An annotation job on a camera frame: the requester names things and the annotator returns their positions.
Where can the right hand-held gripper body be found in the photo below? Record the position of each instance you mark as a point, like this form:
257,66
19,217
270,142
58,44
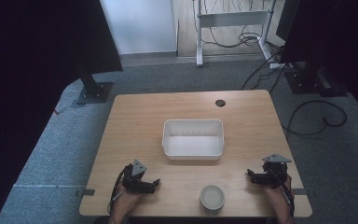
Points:
275,172

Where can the person's left hand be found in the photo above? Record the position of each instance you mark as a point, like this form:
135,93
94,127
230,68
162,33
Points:
126,201

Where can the white plastic bin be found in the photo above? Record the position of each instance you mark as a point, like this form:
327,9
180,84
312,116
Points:
193,140

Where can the black round table grommet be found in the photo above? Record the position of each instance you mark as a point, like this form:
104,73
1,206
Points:
220,103

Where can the grey round can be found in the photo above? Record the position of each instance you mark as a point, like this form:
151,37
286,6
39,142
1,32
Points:
212,199

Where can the grey table bracket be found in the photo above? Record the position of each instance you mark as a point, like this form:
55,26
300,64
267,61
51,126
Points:
87,192

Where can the white metal desk frame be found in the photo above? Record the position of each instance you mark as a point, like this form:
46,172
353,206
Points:
230,20

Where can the white power strip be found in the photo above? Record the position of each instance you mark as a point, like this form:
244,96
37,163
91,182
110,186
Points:
278,65

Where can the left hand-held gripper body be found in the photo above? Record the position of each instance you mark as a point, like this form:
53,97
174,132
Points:
135,182

